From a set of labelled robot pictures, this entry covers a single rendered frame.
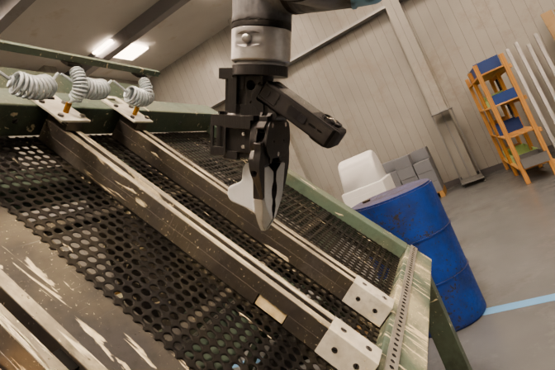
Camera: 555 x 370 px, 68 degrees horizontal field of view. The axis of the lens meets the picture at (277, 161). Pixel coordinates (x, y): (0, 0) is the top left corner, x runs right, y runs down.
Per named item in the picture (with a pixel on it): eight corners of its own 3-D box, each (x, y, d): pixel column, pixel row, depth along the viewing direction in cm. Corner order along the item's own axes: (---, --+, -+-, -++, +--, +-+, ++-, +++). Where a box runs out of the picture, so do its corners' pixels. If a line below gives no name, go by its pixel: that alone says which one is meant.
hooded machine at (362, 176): (378, 246, 614) (342, 161, 624) (419, 234, 585) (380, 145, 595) (367, 263, 551) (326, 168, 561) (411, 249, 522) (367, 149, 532)
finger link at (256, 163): (263, 193, 54) (264, 128, 53) (274, 195, 53) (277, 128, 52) (245, 200, 50) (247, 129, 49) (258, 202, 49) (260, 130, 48)
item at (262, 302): (282, 324, 95) (287, 315, 94) (253, 303, 97) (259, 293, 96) (286, 319, 97) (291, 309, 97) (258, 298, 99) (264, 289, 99)
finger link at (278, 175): (244, 219, 59) (246, 155, 58) (282, 225, 57) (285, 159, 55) (234, 225, 56) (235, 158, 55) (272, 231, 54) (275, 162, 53)
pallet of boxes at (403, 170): (447, 190, 867) (427, 145, 873) (445, 196, 804) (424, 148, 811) (400, 206, 910) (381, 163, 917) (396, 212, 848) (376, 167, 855)
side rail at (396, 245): (392, 268, 178) (406, 249, 175) (201, 141, 208) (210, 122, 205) (394, 263, 185) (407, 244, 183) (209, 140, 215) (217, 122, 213)
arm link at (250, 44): (300, 35, 53) (273, 23, 46) (298, 71, 54) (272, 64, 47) (249, 37, 56) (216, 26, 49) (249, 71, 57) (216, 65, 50)
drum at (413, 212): (484, 287, 328) (432, 171, 334) (492, 326, 266) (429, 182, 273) (404, 307, 354) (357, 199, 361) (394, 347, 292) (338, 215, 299)
